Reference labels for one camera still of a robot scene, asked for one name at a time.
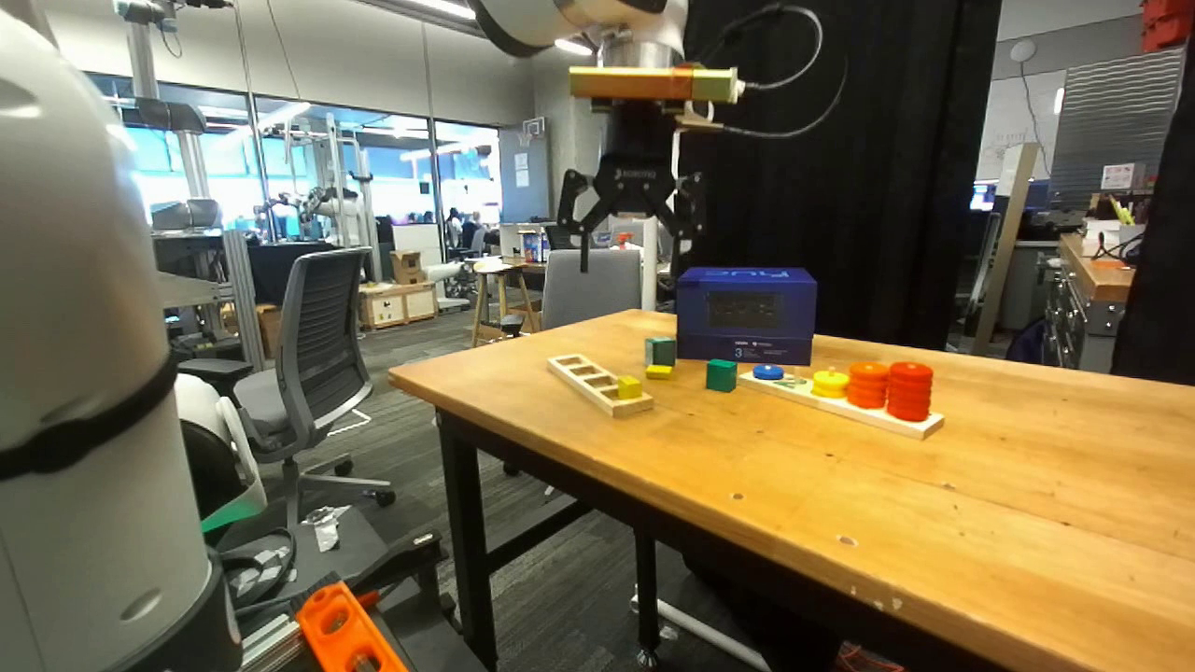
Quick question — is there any red cloth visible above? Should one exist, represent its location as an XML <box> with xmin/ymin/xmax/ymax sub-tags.
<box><xmin>1138</xmin><ymin>0</ymin><xmax>1195</xmax><ymax>55</ymax></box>

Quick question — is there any white wooden compartment tray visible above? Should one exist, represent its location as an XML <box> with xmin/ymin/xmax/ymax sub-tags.
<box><xmin>546</xmin><ymin>350</ymin><xmax>658</xmax><ymax>420</ymax></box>

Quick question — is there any grey upholstered chair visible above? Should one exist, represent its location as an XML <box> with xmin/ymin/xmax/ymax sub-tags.
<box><xmin>536</xmin><ymin>248</ymin><xmax>647</xmax><ymax>333</ymax></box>

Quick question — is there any blue plastic box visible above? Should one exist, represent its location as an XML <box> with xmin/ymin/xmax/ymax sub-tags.
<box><xmin>674</xmin><ymin>261</ymin><xmax>821</xmax><ymax>370</ymax></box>

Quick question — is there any white ring stacker base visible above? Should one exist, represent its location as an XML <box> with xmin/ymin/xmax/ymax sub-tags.
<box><xmin>740</xmin><ymin>365</ymin><xmax>949</xmax><ymax>441</ymax></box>

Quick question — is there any wooden workbench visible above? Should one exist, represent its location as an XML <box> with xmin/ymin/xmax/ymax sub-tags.
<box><xmin>1053</xmin><ymin>228</ymin><xmax>1138</xmax><ymax>375</ymax></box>

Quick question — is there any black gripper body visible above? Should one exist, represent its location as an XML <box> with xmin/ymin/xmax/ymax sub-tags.
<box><xmin>588</xmin><ymin>100</ymin><xmax>684</xmax><ymax>208</ymax></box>

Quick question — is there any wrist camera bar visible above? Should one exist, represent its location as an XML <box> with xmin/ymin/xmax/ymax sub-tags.
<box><xmin>568</xmin><ymin>65</ymin><xmax>751</xmax><ymax>113</ymax></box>

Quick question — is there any red ring stack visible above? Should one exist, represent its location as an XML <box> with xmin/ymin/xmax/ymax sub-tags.
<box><xmin>883</xmin><ymin>359</ymin><xmax>937</xmax><ymax>427</ymax></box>

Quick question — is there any leaning wooden plank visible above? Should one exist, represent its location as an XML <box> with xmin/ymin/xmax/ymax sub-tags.
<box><xmin>969</xmin><ymin>139</ymin><xmax>1044</xmax><ymax>356</ymax></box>

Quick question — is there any orange plastic tool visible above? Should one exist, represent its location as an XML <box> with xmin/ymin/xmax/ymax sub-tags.
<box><xmin>292</xmin><ymin>578</ymin><xmax>412</xmax><ymax>672</ymax></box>

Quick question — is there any wide black curtain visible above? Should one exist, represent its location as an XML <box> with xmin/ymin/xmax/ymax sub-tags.
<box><xmin>674</xmin><ymin>0</ymin><xmax>1005</xmax><ymax>350</ymax></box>

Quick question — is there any orange ring stack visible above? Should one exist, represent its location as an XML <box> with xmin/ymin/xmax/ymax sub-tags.
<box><xmin>843</xmin><ymin>359</ymin><xmax>891</xmax><ymax>410</ymax></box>

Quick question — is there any low wooden cabinet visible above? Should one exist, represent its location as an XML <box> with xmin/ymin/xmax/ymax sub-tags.
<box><xmin>355</xmin><ymin>278</ymin><xmax>444</xmax><ymax>333</ymax></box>

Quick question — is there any grey mesh office chair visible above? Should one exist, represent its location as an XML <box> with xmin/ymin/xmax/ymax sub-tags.
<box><xmin>231</xmin><ymin>244</ymin><xmax>399</xmax><ymax>532</ymax></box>

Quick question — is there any black metal table frame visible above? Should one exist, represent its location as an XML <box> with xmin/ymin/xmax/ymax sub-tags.
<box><xmin>431</xmin><ymin>406</ymin><xmax>776</xmax><ymax>672</ymax></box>

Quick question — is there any narrow black curtain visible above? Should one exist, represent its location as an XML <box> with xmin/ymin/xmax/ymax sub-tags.
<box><xmin>1109</xmin><ymin>34</ymin><xmax>1195</xmax><ymax>385</ymax></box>

